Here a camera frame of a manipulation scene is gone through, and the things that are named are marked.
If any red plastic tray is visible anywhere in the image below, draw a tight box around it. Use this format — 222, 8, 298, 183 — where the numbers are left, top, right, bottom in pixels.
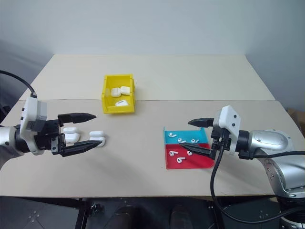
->
164, 143, 216, 170

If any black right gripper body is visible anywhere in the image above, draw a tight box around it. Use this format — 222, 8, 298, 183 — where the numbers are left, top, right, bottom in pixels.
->
209, 126, 232, 160

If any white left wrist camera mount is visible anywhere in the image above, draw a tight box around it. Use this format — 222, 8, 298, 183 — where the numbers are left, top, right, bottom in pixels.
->
18, 96, 48, 156

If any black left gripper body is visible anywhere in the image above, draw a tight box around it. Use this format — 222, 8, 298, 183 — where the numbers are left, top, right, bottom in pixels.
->
33, 118, 67, 157

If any teal plastic tray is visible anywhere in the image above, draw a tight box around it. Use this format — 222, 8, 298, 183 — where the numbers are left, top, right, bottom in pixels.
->
163, 126, 211, 146

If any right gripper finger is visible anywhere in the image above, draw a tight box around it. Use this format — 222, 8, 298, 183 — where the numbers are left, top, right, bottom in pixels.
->
178, 143, 213, 158
187, 117, 214, 128

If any yellow plastic bin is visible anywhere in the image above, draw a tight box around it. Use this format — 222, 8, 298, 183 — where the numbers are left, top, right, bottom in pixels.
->
102, 73, 137, 115

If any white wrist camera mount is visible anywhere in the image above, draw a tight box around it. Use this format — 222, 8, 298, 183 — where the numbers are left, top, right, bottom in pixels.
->
18, 96, 48, 156
212, 104, 243, 156

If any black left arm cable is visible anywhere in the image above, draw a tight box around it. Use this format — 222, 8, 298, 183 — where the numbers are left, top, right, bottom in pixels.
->
0, 70, 38, 99

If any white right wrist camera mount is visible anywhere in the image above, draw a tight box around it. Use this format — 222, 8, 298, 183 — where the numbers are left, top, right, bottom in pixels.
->
212, 104, 243, 156

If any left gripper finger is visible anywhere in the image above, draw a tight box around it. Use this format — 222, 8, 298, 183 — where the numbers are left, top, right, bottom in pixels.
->
57, 112, 97, 127
60, 140, 104, 158

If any black table frame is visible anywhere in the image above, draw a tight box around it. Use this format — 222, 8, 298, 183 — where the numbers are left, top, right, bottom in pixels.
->
23, 196, 277, 229

